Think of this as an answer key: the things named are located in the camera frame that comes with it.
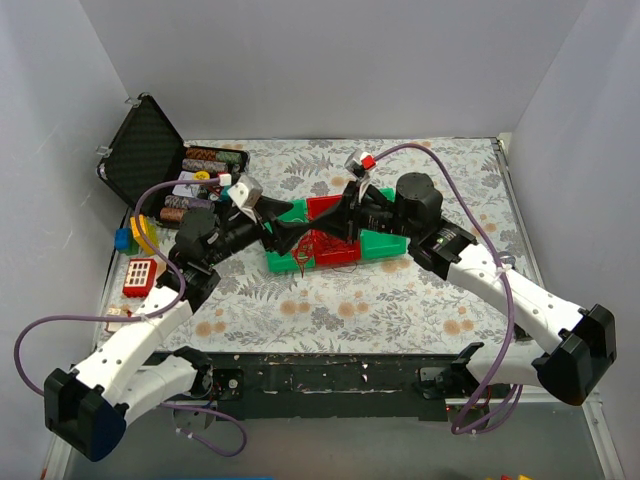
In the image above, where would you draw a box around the small white red toy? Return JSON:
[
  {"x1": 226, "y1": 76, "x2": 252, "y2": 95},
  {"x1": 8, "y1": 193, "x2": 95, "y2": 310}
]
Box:
[{"x1": 103, "y1": 307, "x2": 132, "y2": 333}]

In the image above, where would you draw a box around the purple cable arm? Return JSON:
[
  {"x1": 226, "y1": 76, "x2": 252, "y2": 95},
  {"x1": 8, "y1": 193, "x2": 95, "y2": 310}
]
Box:
[
  {"x1": 369, "y1": 142, "x2": 524, "y2": 435},
  {"x1": 13, "y1": 172, "x2": 248, "y2": 458}
]

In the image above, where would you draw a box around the green plastic bin left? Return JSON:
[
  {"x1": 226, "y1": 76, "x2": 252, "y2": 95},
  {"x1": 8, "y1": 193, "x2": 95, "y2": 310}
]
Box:
[{"x1": 261, "y1": 197, "x2": 316, "y2": 273}]

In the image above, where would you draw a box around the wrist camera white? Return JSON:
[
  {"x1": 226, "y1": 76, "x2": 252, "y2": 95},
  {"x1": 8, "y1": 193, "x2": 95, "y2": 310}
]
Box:
[
  {"x1": 228, "y1": 174, "x2": 263, "y2": 223},
  {"x1": 345, "y1": 149, "x2": 376, "y2": 186}
]

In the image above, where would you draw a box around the green plastic bin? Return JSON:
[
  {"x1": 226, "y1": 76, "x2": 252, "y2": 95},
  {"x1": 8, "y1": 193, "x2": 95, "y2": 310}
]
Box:
[
  {"x1": 261, "y1": 197, "x2": 316, "y2": 273},
  {"x1": 349, "y1": 187, "x2": 411, "y2": 261}
]

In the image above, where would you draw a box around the yellow toy brick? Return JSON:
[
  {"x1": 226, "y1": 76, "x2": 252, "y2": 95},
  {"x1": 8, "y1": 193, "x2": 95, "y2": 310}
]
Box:
[{"x1": 130, "y1": 214, "x2": 159, "y2": 255}]

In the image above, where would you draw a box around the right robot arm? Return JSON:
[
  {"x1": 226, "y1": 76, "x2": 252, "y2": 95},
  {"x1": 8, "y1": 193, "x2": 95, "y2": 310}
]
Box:
[{"x1": 269, "y1": 173, "x2": 616, "y2": 406}]

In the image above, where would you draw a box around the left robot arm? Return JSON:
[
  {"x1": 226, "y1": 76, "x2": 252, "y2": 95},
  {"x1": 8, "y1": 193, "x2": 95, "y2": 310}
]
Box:
[{"x1": 43, "y1": 197, "x2": 293, "y2": 462}]

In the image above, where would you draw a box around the red white toy brick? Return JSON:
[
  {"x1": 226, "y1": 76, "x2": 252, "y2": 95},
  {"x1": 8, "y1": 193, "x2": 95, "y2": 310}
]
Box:
[{"x1": 122, "y1": 258, "x2": 157, "y2": 298}]

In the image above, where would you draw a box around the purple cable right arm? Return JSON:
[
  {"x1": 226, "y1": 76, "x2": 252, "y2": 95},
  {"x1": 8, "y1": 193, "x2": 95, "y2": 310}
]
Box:
[{"x1": 369, "y1": 142, "x2": 524, "y2": 435}]

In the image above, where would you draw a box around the green plastic bin right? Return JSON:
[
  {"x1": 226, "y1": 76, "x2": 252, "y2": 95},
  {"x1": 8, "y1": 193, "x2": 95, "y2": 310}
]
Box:
[{"x1": 349, "y1": 187, "x2": 411, "y2": 261}]

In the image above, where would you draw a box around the red plastic bin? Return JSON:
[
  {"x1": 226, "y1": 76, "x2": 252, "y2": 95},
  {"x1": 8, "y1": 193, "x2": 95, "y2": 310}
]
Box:
[{"x1": 305, "y1": 194, "x2": 363, "y2": 266}]

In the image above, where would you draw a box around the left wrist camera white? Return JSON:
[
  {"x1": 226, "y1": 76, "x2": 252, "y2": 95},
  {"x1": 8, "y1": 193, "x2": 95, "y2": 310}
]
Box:
[{"x1": 228, "y1": 174, "x2": 263, "y2": 223}]

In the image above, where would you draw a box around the blue toy brick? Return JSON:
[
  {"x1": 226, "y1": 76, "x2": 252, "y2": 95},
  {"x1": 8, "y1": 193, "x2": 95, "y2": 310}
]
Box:
[{"x1": 114, "y1": 228, "x2": 133, "y2": 252}]

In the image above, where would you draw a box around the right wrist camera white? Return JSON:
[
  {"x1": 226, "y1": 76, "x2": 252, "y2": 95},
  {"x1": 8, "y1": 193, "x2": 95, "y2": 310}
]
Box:
[{"x1": 345, "y1": 149, "x2": 376, "y2": 186}]

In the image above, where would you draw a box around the black poker chip case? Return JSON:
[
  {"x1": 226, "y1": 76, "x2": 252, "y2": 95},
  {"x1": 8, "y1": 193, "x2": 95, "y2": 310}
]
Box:
[{"x1": 97, "y1": 92, "x2": 250, "y2": 224}]

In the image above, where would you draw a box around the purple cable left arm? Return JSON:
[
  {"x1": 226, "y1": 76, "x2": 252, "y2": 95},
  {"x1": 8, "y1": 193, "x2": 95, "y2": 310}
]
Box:
[{"x1": 13, "y1": 172, "x2": 248, "y2": 458}]

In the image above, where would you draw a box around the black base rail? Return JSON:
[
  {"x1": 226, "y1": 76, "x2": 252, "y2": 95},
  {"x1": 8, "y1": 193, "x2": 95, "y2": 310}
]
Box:
[{"x1": 175, "y1": 345, "x2": 479, "y2": 421}]

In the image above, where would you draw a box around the yellow poker dealer chip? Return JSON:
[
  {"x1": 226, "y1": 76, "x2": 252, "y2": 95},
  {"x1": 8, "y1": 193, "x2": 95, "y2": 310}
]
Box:
[{"x1": 193, "y1": 171, "x2": 210, "y2": 181}]

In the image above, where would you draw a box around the red wire tangle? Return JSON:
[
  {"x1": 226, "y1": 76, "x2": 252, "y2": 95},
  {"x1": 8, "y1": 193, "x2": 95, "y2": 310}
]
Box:
[{"x1": 291, "y1": 231, "x2": 361, "y2": 279}]

